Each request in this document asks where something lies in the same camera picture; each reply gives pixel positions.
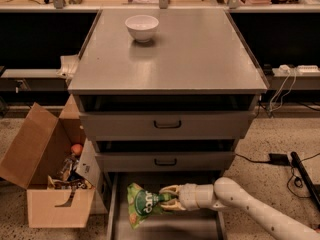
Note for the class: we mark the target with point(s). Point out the orange ball in box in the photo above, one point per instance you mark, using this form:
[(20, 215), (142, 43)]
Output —
[(76, 149)]

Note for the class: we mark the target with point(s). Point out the top grey drawer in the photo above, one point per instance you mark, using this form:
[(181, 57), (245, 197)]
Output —
[(121, 126)]

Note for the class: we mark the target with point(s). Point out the grey drawer cabinet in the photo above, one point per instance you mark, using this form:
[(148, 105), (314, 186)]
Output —
[(196, 62)]

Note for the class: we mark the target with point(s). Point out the white ceramic bowl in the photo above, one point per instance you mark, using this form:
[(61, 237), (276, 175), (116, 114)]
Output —
[(142, 28)]

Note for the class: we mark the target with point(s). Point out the middle grey drawer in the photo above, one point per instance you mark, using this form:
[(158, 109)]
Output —
[(164, 161)]

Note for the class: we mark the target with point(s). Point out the bottom grey open drawer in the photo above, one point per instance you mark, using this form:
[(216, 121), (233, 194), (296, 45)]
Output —
[(203, 224)]

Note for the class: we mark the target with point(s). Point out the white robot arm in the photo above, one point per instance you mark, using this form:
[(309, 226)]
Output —
[(225, 193)]

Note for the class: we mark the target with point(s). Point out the snack packets in box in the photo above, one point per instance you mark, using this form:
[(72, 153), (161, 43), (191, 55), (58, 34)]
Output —
[(67, 177)]

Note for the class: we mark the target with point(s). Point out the white power strip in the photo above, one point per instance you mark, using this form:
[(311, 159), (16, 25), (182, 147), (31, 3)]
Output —
[(308, 69)]

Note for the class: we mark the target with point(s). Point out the black power adapter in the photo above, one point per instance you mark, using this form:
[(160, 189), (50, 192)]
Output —
[(279, 159)]

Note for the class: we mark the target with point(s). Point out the green rice chip bag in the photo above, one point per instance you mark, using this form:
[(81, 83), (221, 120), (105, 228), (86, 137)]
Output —
[(142, 204)]

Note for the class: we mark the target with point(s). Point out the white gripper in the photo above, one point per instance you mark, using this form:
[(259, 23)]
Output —
[(187, 196)]

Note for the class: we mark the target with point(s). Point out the open cardboard box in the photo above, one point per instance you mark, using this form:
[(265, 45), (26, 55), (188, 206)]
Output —
[(37, 154)]

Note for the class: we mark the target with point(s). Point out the black bar on floor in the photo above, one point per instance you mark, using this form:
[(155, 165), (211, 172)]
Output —
[(314, 189)]

